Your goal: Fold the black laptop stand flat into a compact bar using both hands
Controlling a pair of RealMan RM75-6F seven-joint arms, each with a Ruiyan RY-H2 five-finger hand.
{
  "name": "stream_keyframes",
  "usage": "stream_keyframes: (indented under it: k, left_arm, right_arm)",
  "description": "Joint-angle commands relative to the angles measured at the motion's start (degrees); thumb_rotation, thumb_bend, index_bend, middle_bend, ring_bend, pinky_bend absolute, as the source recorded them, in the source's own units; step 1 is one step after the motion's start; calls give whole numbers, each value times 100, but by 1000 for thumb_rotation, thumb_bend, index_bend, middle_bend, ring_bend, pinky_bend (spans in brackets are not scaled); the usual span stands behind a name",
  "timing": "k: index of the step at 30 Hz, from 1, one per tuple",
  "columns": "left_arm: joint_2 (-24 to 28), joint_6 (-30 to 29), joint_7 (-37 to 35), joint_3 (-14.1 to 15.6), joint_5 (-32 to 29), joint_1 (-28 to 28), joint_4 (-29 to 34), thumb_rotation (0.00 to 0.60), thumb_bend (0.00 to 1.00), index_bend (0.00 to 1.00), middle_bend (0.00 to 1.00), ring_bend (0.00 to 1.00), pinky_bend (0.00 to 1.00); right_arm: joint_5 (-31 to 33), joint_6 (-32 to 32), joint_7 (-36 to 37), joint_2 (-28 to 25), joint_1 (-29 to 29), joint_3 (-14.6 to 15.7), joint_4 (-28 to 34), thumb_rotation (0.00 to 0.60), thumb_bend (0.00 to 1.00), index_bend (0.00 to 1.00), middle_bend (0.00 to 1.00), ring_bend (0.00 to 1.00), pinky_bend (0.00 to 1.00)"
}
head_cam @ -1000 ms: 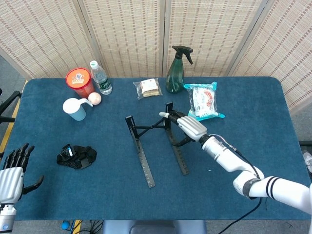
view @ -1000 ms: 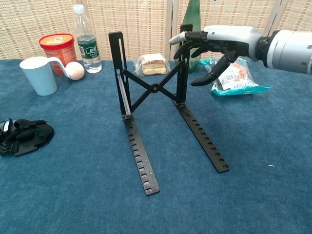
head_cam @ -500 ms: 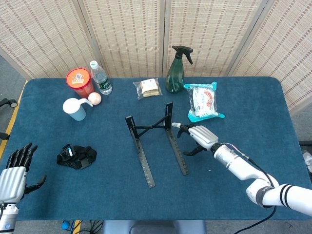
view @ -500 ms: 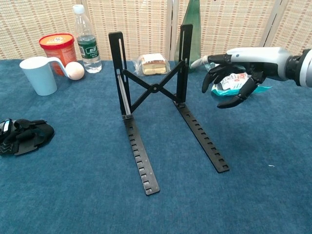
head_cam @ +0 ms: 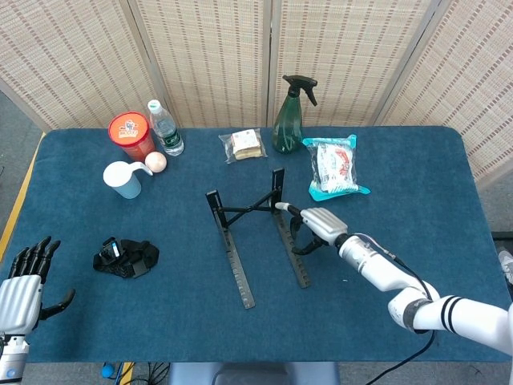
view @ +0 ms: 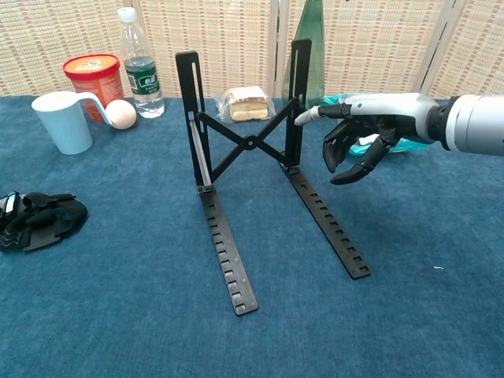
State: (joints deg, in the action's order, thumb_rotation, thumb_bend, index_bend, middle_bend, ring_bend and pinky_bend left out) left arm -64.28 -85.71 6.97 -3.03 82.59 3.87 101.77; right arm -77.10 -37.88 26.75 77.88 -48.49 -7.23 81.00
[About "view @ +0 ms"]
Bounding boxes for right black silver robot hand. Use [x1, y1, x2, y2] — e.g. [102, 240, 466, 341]
[294, 92, 440, 186]

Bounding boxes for black folding laptop stand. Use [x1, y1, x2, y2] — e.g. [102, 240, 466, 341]
[175, 38, 372, 317]

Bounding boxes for teal snack package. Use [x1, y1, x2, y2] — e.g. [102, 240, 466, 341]
[321, 93, 432, 158]

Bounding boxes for green spray bottle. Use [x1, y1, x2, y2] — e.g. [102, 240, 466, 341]
[280, 0, 326, 111]

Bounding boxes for plastic wrapped sandwich cake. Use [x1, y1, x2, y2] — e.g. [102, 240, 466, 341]
[214, 85, 276, 124]

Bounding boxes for bamboo folding screen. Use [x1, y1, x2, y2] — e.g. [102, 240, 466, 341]
[0, 0, 504, 99]

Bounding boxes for clear plastic water bottle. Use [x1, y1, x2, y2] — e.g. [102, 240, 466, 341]
[117, 6, 166, 120]

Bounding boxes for peach coloured ball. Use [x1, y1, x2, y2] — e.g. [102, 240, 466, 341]
[105, 99, 138, 131]

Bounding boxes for red orange lidded tub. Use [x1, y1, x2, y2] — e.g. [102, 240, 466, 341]
[62, 54, 125, 124]

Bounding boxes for blue table cloth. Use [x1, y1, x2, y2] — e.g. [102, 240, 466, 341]
[0, 95, 504, 378]

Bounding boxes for light blue handled cup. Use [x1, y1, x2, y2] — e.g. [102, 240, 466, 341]
[31, 91, 119, 156]

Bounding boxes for black strap bundle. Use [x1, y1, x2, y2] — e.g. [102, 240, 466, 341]
[0, 191, 89, 252]

